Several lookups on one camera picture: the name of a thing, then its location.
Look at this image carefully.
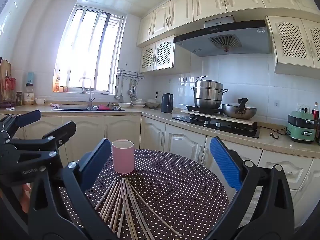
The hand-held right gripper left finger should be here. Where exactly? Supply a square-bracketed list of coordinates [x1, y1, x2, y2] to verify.
[27, 138, 118, 240]

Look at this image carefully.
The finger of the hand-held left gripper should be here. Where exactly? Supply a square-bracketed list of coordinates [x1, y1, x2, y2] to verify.
[7, 121, 77, 160]
[0, 109, 42, 140]

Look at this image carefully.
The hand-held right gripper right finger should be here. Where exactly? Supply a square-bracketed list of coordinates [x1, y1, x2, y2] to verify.
[206, 137, 295, 240]

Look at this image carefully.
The pink cup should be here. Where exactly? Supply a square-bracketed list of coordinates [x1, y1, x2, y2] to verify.
[112, 140, 135, 174]

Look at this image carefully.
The bunch of wooden chopsticks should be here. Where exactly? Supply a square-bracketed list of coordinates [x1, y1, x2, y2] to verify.
[94, 177, 182, 240]

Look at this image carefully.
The person's left hand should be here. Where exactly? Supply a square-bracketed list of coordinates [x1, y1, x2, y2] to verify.
[20, 183, 32, 213]

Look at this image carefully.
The jar with yellow label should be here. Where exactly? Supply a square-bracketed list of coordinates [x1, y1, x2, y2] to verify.
[24, 83, 35, 105]

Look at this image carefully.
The steel kitchen sink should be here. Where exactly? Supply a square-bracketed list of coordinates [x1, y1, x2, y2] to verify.
[52, 104, 125, 111]

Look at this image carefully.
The black gas stove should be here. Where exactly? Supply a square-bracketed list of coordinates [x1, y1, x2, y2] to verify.
[172, 114, 260, 138]

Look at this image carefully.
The steel sink faucet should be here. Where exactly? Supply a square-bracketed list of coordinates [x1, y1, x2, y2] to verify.
[79, 77, 95, 108]

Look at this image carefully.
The brown polka-dot tablecloth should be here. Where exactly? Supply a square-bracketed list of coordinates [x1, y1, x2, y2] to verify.
[59, 149, 229, 240]

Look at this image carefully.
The hanging steel ladle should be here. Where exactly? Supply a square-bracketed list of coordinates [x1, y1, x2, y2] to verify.
[114, 76, 124, 100]

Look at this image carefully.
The steel steamer pot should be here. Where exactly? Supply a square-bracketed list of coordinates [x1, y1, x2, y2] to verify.
[191, 76, 228, 109]

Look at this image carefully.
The hanging steel skimmer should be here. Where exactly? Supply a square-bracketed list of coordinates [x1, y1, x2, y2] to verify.
[127, 79, 138, 99]

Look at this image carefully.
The green electric cooker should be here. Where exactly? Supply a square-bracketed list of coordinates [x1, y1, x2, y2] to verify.
[286, 112, 317, 143]

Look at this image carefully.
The dark electric kettle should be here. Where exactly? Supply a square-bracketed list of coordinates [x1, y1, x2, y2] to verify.
[161, 93, 174, 113]

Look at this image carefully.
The kitchen window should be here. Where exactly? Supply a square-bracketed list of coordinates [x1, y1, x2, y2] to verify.
[54, 4, 124, 94]

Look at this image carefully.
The steel utensil rack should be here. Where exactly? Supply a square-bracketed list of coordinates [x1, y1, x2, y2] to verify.
[117, 69, 145, 80]

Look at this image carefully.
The red bottle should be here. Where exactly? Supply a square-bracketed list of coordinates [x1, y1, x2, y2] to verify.
[311, 102, 320, 120]

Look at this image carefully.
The grey range hood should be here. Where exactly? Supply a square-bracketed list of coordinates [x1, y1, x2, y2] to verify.
[173, 16, 272, 57]

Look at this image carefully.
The cream lattice door cabinet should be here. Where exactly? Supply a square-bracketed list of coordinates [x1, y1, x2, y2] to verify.
[266, 16, 320, 77]
[140, 34, 190, 73]

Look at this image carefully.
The steel wok with black handle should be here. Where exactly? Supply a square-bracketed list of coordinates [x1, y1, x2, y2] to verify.
[221, 98, 258, 120]

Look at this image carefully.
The black power cable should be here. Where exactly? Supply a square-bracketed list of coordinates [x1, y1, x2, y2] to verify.
[269, 127, 288, 139]

